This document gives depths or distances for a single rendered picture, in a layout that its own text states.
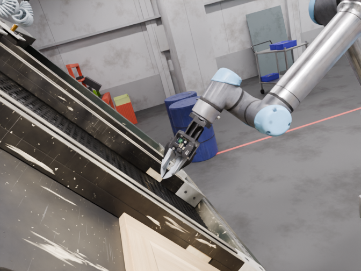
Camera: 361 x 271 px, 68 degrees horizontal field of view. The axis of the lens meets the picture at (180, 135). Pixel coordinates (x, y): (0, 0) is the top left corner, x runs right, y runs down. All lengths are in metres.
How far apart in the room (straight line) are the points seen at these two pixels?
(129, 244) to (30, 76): 0.74
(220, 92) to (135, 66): 7.58
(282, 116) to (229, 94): 0.17
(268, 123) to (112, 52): 7.77
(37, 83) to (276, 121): 0.80
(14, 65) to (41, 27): 7.59
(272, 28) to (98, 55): 5.18
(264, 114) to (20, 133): 0.50
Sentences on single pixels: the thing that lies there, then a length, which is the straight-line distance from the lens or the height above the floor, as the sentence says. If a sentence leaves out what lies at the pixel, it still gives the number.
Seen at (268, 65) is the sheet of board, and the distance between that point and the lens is 8.82.
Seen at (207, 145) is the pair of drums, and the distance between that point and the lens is 3.72.
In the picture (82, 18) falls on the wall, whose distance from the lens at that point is 8.44.
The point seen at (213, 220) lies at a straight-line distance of 1.16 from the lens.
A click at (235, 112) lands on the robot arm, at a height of 1.37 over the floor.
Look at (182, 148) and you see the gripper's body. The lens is 0.74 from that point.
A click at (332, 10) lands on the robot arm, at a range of 0.89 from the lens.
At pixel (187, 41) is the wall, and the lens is 6.95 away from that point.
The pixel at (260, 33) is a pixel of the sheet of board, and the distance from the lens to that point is 8.87.
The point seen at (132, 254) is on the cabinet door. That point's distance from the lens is 0.49.
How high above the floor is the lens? 1.60
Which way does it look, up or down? 18 degrees down
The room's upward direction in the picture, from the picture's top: 16 degrees counter-clockwise
